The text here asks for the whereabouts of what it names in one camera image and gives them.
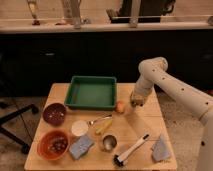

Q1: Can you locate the white round lid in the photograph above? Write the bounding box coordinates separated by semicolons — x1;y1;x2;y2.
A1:
71;120;89;136

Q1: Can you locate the yellow banana toy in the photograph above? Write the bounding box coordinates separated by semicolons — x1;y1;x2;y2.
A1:
95;119;112;135

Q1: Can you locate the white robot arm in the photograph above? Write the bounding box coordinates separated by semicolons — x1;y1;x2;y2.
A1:
130;57;213;171

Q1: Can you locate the orange bowl with contents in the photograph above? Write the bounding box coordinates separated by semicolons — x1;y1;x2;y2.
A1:
37;130;70;161

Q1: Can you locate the grey folded cloth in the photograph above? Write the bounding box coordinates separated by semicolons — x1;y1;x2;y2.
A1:
151;134;171;162

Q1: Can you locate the dark red bowl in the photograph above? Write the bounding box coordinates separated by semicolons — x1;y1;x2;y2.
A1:
42;103;66;126

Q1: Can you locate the wooden table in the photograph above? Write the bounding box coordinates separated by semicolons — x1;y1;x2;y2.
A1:
24;93;177;171

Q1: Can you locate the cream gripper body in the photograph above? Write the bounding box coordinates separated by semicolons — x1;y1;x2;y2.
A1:
130;91;148;106

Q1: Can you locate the metal cup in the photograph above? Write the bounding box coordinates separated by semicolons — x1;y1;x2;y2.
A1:
102;135;117;152

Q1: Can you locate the white handled dish brush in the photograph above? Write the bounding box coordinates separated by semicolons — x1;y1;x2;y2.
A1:
113;134;149;167

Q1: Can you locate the orange ball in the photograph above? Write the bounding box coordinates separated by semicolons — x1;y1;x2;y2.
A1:
115;101;126;114

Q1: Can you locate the blue sponge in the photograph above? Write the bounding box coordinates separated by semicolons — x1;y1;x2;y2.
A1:
69;135;94;160

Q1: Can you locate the green plastic tray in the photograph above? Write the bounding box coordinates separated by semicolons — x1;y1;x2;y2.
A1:
64;76;117;111

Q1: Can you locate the metal spoon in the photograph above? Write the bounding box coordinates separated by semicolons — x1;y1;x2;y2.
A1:
87;114;112;126

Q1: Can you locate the black office chair base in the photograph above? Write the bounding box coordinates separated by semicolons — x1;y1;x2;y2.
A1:
0;104;39;155

